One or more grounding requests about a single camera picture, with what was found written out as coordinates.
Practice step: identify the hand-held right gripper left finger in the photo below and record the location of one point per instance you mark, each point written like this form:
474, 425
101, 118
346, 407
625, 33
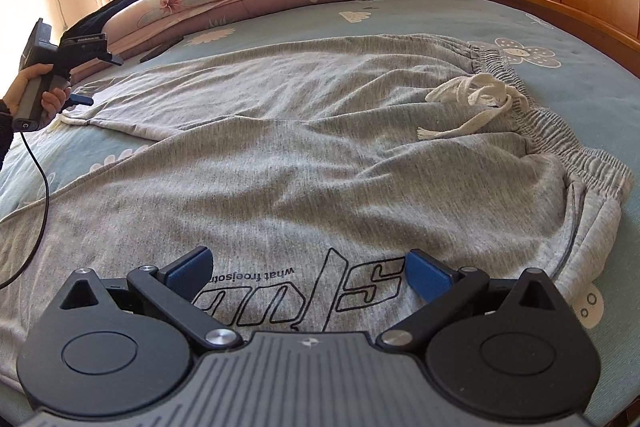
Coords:
187, 274

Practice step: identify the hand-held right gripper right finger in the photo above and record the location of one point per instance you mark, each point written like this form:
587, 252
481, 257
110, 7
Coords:
427, 277

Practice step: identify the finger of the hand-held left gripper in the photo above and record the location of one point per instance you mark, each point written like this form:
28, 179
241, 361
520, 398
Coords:
114, 58
82, 100

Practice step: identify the grey sweat pants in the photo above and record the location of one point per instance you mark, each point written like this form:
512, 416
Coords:
300, 167

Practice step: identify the person's left hand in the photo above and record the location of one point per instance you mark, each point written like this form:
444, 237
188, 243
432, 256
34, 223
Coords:
52, 102

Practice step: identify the black garment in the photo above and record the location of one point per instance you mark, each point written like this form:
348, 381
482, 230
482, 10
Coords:
110, 9

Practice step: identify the bed with blue floral sheet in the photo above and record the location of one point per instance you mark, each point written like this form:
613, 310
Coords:
575, 117

